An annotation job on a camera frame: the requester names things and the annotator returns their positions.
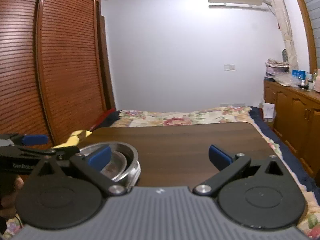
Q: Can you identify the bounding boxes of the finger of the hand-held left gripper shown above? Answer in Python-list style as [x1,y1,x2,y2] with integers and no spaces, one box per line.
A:
[0,134,49,147]
[46,146,80,161]

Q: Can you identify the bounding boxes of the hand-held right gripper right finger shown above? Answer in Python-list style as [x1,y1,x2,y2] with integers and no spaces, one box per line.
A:
[192,144,292,197]

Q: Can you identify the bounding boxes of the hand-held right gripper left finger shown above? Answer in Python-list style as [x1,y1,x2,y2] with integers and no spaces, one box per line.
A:
[29,145,127,197]

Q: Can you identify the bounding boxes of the small steel bowl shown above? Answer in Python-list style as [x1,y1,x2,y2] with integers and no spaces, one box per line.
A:
[100,152,125,178]

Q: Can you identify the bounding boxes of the large steel bowl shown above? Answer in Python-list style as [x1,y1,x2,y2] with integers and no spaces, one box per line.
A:
[79,142,142,189]

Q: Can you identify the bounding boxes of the person's left hand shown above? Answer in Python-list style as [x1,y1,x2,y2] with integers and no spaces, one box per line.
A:
[0,175,25,215]

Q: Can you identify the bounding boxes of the yellow cloth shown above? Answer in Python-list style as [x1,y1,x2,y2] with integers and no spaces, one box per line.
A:
[53,129,92,148]

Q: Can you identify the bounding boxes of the dark red-edged blanket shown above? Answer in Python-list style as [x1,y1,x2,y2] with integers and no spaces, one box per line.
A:
[90,109,121,131]

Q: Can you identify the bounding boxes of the floral blanket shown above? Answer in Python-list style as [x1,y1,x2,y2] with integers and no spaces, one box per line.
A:
[117,106,320,240]

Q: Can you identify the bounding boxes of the white paper bag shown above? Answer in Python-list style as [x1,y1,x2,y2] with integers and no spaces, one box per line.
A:
[262,102,277,119]

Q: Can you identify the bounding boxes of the wooden louvred wardrobe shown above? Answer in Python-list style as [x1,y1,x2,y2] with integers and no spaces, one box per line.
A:
[0,0,117,153]

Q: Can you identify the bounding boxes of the wooden cabinet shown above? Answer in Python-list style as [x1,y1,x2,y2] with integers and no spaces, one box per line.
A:
[264,79,320,180]

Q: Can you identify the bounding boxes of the clear plastic bags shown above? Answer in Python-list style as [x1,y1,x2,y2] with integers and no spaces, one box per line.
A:
[274,73,300,87]

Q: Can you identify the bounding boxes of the pile of folded cloths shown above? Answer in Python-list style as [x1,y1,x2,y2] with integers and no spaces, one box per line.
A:
[265,59,290,77]

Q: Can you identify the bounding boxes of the blue boxes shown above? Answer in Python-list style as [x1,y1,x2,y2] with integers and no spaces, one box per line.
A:
[292,69,307,80]

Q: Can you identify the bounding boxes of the beige patterned curtain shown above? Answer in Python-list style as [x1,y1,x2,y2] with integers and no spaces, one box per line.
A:
[261,0,298,73]

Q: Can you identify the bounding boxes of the grey window blind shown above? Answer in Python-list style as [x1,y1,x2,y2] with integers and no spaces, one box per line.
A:
[299,0,320,68]

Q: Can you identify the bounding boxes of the wooden window frame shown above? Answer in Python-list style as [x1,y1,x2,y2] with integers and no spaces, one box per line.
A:
[290,0,318,74]

